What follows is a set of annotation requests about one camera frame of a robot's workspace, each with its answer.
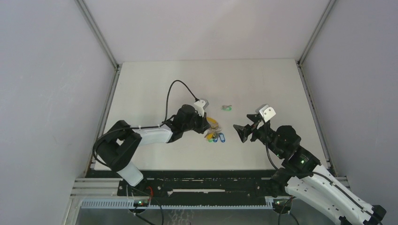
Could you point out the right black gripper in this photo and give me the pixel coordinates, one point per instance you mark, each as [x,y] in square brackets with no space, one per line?
[243,131]

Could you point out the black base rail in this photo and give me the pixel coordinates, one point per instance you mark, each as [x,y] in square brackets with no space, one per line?
[178,190]

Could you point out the key with green tag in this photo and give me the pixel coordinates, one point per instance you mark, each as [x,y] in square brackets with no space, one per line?
[226,107]

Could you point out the blue key tag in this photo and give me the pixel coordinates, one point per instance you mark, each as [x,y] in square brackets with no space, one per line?
[219,137]

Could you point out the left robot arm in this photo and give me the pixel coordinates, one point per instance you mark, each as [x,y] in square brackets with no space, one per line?
[115,149]

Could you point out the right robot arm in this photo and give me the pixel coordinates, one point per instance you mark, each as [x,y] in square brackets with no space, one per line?
[302,175]

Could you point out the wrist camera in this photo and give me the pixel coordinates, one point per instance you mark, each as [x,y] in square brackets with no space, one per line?
[200,106]
[266,112]

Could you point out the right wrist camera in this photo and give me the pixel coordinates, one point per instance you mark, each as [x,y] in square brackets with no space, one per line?
[266,112]

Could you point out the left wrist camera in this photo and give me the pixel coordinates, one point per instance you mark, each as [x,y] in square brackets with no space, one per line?
[200,106]

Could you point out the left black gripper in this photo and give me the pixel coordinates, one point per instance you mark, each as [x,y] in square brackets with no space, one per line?
[203,124]

